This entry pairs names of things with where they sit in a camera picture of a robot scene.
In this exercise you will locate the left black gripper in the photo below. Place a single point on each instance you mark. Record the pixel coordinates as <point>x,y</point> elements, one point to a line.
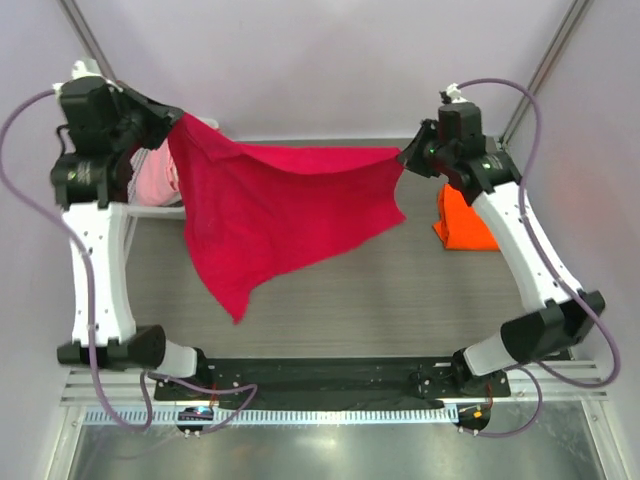
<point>161,116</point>

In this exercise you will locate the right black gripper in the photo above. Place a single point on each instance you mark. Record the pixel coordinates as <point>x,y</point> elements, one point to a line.
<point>411,158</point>

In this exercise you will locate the crimson red t shirt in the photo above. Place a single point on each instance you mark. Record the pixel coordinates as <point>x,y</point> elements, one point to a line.
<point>254,212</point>

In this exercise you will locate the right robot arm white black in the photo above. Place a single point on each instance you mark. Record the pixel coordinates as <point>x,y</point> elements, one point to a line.
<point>554,301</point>

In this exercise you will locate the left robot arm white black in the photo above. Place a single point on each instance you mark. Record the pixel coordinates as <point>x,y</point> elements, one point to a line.
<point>105,334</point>

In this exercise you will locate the light pink t shirt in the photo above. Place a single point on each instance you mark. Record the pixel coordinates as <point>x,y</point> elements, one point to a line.
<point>157,182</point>

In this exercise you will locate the folded orange t shirt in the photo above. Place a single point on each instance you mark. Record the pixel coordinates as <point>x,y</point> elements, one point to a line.
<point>458,226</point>

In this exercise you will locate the white plastic laundry basket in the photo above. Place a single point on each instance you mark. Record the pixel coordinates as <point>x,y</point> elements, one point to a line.
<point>172,212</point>

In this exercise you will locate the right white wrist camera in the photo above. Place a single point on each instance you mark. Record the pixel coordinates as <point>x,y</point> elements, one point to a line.
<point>452,95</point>

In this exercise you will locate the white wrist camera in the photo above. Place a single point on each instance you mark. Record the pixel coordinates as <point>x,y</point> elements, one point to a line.
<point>452,95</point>
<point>83,68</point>

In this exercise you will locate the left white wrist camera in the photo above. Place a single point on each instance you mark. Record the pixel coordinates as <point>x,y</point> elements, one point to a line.
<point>83,68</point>

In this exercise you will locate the left aluminium frame post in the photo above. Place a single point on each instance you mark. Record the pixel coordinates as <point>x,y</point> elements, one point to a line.
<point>86,36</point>

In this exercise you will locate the aluminium frame post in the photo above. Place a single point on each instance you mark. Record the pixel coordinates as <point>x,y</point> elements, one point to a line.
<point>568,26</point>
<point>86,36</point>

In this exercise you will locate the right aluminium frame post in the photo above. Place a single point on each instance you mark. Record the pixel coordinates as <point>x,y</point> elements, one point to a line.
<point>568,26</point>

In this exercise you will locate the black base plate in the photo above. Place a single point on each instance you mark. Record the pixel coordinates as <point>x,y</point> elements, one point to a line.
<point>348,384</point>

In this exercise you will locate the slotted cable duct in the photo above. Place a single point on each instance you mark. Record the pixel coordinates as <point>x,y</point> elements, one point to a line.
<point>202,416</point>

